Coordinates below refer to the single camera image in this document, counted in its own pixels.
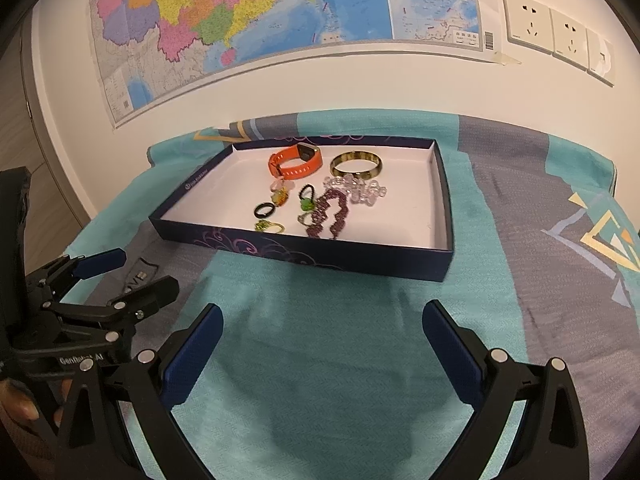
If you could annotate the teal grey patterned blanket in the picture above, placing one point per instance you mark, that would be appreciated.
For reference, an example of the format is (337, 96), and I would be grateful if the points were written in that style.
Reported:
(350, 335)

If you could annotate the white wall switch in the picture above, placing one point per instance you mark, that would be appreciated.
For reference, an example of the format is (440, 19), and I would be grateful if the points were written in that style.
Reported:
(600, 57)

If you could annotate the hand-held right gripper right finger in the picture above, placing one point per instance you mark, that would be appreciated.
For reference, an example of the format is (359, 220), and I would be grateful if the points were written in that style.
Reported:
(450, 355)

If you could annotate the orange smart watch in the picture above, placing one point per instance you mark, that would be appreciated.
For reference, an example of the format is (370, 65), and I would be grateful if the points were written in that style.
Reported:
(280, 160)

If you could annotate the colourful wall map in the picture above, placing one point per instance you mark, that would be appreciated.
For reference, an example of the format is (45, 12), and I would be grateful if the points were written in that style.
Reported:
(225, 10)

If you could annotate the white wall socket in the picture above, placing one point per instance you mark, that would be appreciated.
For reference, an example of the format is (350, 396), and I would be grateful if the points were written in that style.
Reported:
(570, 40)
(527, 22)

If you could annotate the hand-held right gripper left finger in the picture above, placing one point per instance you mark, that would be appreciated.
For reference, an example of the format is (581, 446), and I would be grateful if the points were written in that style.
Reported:
(195, 355)

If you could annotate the person's left hand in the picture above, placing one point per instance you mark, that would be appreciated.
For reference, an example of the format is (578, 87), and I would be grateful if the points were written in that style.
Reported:
(20, 405)

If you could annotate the dark blue box tray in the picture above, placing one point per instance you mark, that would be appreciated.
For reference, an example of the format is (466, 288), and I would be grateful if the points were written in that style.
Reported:
(400, 210)

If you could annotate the wooden door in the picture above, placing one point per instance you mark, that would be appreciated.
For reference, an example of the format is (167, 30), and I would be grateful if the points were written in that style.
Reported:
(25, 135)

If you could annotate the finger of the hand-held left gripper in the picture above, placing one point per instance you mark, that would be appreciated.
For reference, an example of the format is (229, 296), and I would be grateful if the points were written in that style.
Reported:
(102, 260)
(150, 292)

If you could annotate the tortoise green bangle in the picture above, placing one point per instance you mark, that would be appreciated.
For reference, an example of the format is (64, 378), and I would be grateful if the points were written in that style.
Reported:
(357, 172)

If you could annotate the clear tape strip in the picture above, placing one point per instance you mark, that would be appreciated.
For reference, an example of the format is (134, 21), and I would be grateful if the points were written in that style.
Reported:
(506, 58)

